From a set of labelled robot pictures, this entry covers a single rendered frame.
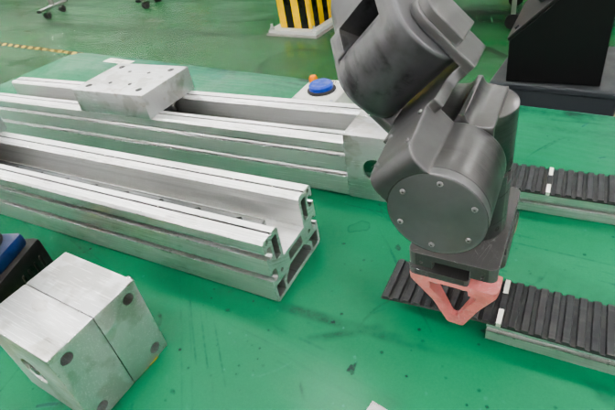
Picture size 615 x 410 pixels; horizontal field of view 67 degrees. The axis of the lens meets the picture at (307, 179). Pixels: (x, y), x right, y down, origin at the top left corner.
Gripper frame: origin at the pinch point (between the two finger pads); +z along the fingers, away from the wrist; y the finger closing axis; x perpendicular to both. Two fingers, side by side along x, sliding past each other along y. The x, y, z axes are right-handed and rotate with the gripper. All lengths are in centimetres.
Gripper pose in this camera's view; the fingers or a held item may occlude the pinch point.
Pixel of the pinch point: (462, 294)
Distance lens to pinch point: 46.1
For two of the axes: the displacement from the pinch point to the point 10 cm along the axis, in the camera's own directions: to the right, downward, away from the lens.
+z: 1.5, 8.1, 5.7
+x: 8.7, 1.6, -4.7
